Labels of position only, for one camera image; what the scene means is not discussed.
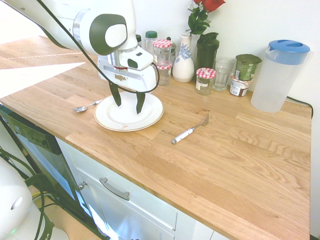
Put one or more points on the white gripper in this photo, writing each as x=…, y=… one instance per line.
x=147, y=80

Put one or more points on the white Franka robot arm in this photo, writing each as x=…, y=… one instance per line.
x=107, y=12

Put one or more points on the white plate with gold rim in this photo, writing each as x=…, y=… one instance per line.
x=127, y=118

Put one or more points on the empty jam jar checked lid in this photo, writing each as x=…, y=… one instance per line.
x=162, y=51
x=163, y=75

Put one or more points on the coffee jar with dark lid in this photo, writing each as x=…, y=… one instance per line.
x=138, y=40

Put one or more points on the clear jar with green lid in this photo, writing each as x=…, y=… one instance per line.
x=150, y=41

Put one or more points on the white vase with blue print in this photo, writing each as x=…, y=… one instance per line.
x=183, y=65

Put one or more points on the glass french press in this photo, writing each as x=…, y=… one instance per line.
x=174, y=50

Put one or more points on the small jam jar checked lid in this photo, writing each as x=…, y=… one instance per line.
x=205, y=82

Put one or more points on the black shaker bottle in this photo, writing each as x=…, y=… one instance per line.
x=207, y=55

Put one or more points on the clear drinking glass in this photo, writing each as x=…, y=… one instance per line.
x=222, y=73

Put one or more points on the metal cabinet knob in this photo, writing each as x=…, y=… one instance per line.
x=82, y=185

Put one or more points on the black dishwasher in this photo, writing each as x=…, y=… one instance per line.
x=37, y=145

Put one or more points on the red rose with green stem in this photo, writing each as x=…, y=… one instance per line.
x=196, y=22
x=212, y=5

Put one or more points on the brown and white yogurt cup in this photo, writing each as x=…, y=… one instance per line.
x=238, y=87

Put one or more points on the green yogurt cup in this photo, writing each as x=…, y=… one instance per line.
x=246, y=66

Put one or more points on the frosted pitcher with blue lid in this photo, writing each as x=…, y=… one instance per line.
x=272, y=85

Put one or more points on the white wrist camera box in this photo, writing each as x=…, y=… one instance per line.
x=141, y=58

